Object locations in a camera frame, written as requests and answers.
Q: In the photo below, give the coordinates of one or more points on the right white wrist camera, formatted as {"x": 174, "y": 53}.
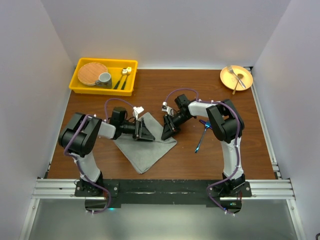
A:
{"x": 166, "y": 108}

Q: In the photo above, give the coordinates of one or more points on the blue metallic fork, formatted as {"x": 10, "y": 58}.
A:
{"x": 201, "y": 140}

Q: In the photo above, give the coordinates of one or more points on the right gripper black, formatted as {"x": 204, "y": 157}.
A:
{"x": 168, "y": 130}

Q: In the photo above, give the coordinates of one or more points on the yellow plastic bin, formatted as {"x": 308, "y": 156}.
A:
{"x": 115, "y": 67}

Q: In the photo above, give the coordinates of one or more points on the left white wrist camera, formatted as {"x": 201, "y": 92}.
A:
{"x": 137, "y": 111}

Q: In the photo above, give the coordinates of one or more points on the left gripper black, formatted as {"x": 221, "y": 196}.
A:
{"x": 140, "y": 131}

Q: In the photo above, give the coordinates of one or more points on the tan round plate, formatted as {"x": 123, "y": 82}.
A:
{"x": 230, "y": 81}

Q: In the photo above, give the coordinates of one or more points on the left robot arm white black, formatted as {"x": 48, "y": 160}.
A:
{"x": 79, "y": 137}

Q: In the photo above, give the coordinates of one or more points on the silver knife on plate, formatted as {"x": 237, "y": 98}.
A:
{"x": 239, "y": 78}

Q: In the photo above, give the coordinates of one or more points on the blue metallic knife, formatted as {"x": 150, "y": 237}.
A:
{"x": 206, "y": 124}

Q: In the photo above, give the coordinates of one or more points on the gold spoon black handle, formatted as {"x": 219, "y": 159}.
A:
{"x": 123, "y": 73}

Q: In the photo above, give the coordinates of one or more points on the silver fork on plate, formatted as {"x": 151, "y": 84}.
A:
{"x": 231, "y": 71}

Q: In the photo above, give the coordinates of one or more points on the grey ceramic mug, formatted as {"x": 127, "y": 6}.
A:
{"x": 104, "y": 80}

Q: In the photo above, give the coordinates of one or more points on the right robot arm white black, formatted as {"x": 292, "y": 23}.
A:
{"x": 226, "y": 124}

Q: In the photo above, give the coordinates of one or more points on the round wooden plate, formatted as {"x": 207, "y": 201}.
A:
{"x": 90, "y": 72}

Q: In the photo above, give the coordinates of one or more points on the grey cloth napkin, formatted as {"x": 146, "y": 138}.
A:
{"x": 144, "y": 154}

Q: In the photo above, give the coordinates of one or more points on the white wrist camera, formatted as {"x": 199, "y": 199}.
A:
{"x": 166, "y": 108}
{"x": 137, "y": 111}

